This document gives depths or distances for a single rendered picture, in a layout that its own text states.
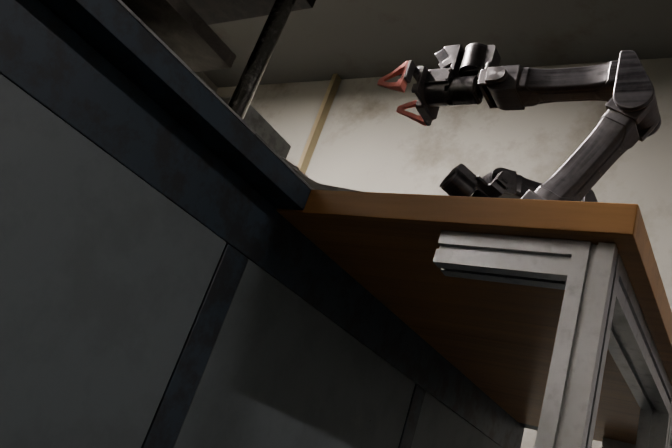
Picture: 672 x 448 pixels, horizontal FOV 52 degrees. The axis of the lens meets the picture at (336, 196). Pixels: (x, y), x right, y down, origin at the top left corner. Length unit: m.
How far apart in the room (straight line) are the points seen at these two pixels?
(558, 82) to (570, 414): 0.71
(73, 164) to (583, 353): 0.58
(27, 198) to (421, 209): 0.47
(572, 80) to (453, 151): 2.48
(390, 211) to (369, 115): 3.27
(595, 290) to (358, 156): 3.28
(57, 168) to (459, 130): 3.19
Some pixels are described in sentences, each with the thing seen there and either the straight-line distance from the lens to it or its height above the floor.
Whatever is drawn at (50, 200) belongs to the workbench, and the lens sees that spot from 0.79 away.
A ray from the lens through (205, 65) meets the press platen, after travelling 2.26.
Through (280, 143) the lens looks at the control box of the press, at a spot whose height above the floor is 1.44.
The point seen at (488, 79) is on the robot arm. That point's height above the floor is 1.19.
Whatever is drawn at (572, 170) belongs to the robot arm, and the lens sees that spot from 1.20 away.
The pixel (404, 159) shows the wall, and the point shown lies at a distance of 3.86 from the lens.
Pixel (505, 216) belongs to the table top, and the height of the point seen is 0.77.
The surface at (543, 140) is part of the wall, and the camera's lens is 3.62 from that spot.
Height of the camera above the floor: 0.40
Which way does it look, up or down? 23 degrees up
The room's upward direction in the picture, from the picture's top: 20 degrees clockwise
